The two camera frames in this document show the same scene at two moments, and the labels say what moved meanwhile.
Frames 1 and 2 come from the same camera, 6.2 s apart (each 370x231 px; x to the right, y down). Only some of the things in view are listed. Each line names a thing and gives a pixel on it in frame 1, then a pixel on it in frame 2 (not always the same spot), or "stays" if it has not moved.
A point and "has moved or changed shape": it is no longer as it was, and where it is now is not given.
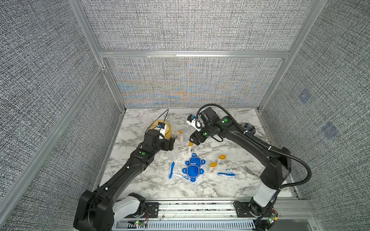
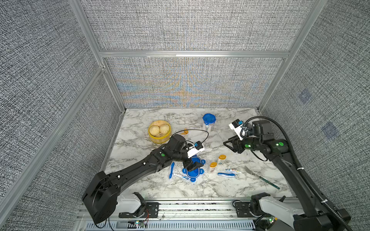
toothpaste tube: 232,171 stays
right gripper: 196,134 → 237,144
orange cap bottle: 221,159 stays
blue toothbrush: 226,174 stays
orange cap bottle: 180,136 has moved or changed shape
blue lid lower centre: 193,170 stays
